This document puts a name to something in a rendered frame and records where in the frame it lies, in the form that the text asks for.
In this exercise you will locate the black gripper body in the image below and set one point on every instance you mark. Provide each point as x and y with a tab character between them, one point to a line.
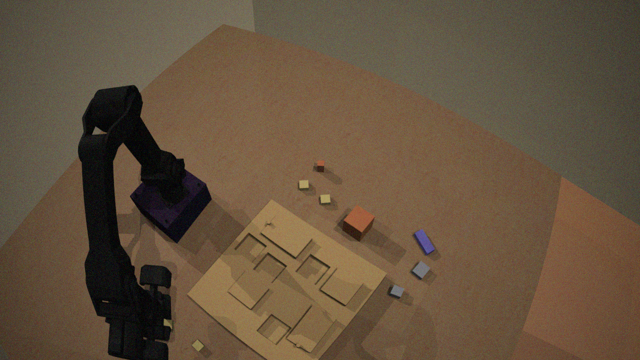
153	321

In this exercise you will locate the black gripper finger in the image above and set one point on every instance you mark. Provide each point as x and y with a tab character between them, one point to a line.
167	307
167	333

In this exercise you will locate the tan puzzle board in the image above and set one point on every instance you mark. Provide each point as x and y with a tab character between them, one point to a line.
284	288

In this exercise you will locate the blue rectangular block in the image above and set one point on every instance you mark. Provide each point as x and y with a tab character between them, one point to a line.
424	242

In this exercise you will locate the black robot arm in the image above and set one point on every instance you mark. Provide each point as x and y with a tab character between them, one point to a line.
110	276

